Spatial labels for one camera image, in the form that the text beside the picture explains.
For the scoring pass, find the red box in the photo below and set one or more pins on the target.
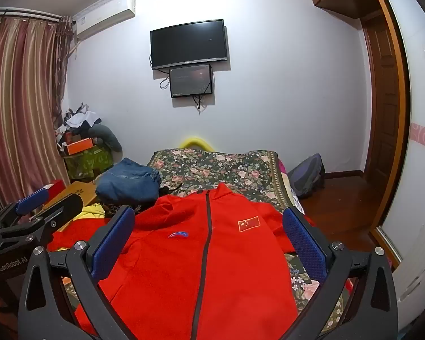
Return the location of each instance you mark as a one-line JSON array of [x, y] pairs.
[[58, 186]]

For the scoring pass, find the white heater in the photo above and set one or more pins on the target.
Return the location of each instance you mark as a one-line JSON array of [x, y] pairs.
[[419, 265]]

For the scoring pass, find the orange box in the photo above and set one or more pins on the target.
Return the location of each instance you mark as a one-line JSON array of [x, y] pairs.
[[79, 146]]

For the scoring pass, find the dark patterned folded garment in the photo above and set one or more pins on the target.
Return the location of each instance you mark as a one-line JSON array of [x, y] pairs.
[[113, 208]]

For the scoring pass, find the grey purple backpack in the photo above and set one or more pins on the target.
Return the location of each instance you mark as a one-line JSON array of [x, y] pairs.
[[306, 177]]

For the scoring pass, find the yellow blanket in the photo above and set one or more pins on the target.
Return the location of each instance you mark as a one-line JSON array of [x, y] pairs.
[[92, 212]]

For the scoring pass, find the red zip jacket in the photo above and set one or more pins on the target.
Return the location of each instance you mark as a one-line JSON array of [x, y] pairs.
[[170, 272]]

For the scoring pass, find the folded blue jeans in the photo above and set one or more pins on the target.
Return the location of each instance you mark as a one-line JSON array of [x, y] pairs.
[[127, 184]]

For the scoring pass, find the striped red curtain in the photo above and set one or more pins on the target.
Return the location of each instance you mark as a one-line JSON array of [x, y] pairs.
[[21, 106]]

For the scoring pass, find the small black wall monitor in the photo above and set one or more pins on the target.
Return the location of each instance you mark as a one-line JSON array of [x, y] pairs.
[[191, 80]]

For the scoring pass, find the cardboard box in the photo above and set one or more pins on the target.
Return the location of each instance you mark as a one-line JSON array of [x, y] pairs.
[[79, 189]]

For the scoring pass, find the green patterned box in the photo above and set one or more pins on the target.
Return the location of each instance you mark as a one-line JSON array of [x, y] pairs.
[[88, 164]]

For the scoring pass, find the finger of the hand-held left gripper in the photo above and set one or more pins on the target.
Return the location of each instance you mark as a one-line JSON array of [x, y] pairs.
[[62, 208], [32, 201]]

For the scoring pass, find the pile of mixed clutter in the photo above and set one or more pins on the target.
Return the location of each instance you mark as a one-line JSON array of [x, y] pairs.
[[76, 120]]

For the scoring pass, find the yellow plastic object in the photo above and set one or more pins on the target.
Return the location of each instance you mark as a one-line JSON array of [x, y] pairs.
[[196, 142]]

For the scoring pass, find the wall-mounted black television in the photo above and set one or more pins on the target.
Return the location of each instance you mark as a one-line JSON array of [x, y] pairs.
[[189, 44]]

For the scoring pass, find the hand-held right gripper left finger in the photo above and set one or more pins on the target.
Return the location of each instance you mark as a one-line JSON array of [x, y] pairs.
[[113, 246]]

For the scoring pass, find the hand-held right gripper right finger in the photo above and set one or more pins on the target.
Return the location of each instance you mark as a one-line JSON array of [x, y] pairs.
[[304, 244]]

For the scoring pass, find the white air conditioner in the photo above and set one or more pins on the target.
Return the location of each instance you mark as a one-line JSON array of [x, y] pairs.
[[104, 16]]

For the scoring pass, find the floral bedspread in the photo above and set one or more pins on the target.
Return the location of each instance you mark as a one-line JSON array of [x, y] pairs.
[[212, 166]]

